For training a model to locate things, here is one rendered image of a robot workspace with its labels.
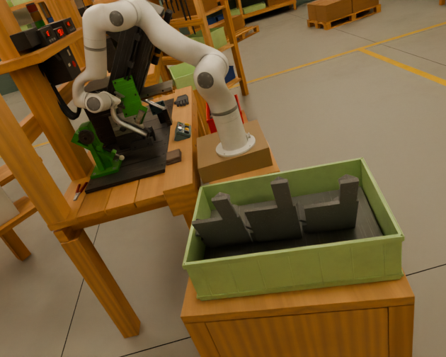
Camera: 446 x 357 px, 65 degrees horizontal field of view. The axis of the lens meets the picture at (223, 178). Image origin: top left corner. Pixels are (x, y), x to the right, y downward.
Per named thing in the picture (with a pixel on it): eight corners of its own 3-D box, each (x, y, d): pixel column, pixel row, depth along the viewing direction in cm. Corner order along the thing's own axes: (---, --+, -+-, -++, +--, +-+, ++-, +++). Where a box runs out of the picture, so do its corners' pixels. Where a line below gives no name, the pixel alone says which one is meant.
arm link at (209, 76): (239, 101, 156) (224, 48, 144) (232, 120, 142) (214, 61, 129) (214, 106, 160) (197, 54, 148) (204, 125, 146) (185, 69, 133)
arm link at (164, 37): (214, 94, 145) (221, 80, 158) (229, 71, 138) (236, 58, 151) (106, 20, 136) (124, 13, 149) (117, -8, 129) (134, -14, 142)
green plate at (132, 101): (146, 110, 206) (134, 75, 200) (143, 112, 198) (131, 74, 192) (128, 116, 207) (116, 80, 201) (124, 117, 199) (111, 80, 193)
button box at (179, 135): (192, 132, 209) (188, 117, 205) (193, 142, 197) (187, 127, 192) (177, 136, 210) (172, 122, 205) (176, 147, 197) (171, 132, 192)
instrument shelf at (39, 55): (92, 30, 228) (89, 24, 226) (42, 62, 151) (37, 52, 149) (56, 41, 230) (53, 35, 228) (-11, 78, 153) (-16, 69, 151)
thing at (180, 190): (197, 102, 289) (191, 85, 281) (202, 209, 161) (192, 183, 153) (180, 107, 290) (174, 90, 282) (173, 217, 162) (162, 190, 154)
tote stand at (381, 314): (373, 312, 179) (366, 186, 138) (409, 428, 136) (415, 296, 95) (243, 322, 193) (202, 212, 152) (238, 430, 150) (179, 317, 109)
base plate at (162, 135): (174, 100, 266) (173, 98, 265) (166, 172, 172) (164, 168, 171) (122, 115, 269) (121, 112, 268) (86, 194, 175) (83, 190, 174)
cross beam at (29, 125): (91, 78, 263) (86, 66, 258) (18, 158, 152) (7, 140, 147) (85, 79, 263) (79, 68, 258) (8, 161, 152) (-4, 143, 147)
